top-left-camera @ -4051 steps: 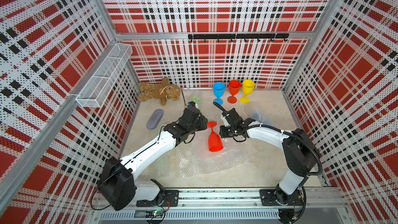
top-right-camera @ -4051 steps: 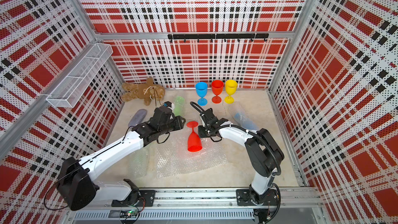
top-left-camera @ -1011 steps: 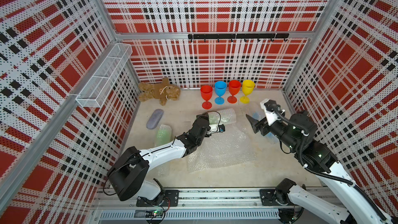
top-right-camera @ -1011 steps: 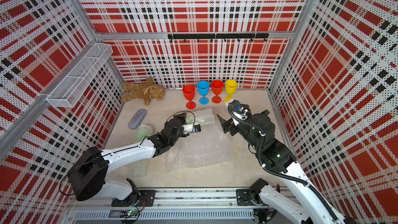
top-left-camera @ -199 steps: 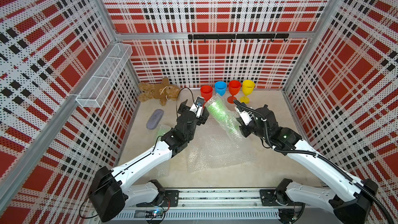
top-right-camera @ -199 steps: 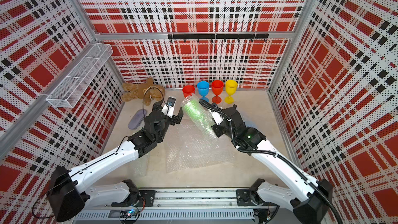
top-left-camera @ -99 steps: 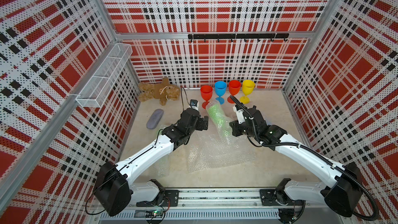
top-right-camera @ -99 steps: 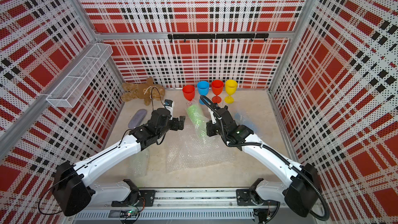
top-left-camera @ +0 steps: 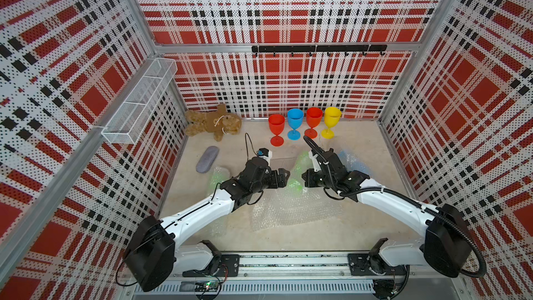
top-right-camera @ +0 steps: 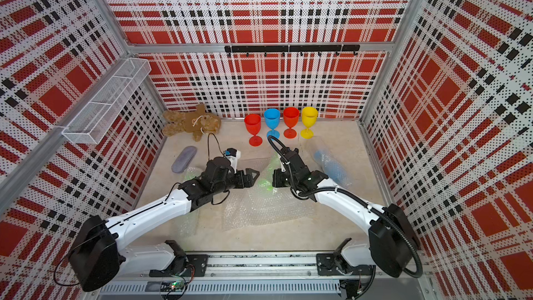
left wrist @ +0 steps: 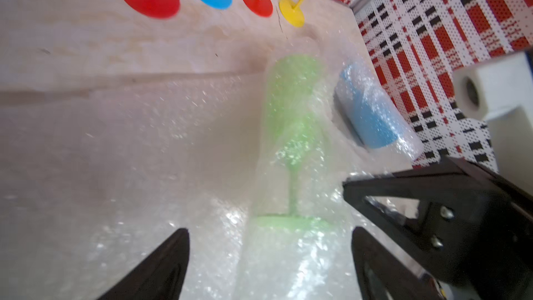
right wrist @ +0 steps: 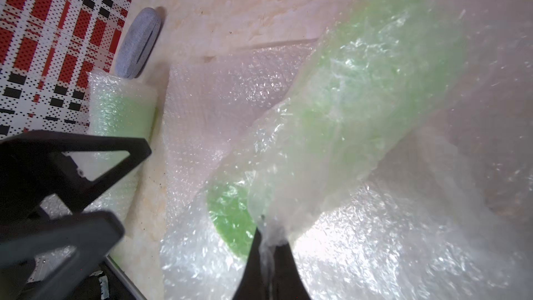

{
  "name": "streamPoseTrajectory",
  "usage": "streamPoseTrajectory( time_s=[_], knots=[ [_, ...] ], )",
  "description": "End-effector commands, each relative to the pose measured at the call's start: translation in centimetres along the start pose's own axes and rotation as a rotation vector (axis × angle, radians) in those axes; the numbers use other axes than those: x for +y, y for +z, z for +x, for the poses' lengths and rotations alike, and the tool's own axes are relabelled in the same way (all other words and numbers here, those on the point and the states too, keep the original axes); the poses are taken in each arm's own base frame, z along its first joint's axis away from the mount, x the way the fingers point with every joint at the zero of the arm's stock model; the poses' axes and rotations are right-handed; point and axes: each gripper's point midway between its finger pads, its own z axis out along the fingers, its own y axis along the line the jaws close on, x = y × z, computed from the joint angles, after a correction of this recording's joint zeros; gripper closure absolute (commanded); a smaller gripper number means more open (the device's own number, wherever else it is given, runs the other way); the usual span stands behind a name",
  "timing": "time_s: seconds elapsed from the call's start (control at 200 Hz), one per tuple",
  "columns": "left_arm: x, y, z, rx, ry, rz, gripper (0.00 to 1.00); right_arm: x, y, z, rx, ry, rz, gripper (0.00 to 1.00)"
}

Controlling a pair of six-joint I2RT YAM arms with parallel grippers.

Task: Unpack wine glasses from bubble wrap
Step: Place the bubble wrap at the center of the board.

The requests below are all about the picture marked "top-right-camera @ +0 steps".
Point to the white wire mesh shelf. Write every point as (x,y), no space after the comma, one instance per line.
(94,120)

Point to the brown teddy bear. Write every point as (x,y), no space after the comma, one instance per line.
(199,123)

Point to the pink red glass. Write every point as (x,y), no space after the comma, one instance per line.
(253,126)

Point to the bright green glass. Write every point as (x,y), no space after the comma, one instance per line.
(263,189)

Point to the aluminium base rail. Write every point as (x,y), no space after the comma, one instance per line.
(266,264)

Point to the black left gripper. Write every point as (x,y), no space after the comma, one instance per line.
(241,176)

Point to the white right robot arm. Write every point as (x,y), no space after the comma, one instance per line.
(392,245)

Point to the light blue glass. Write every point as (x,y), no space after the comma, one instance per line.
(325,159)

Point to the blue wine glass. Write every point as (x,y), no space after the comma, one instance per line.
(272,120)

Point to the yellow glass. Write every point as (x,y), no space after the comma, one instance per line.
(309,117)

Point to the red wine glass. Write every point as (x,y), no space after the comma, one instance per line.
(290,116)

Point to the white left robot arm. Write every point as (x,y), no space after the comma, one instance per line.
(103,249)

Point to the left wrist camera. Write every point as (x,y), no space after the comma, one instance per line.
(233,155)

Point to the green circuit board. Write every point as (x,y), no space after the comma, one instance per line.
(172,286)

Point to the black wall hook rail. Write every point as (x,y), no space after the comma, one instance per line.
(292,48)

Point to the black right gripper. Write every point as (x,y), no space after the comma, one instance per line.
(277,177)

